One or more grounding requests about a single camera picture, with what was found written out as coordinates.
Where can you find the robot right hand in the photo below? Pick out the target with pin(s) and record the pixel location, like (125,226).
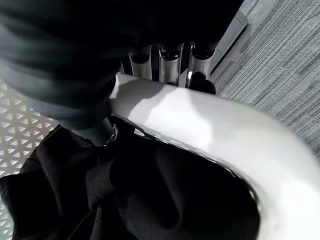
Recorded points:
(75,50)

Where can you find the white plastic laundry basket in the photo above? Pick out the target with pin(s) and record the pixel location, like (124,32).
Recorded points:
(200,125)

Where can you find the black clothing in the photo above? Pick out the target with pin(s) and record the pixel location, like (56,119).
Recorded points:
(125,195)

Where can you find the grey metal furniture base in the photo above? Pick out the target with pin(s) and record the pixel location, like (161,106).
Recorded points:
(231,37)

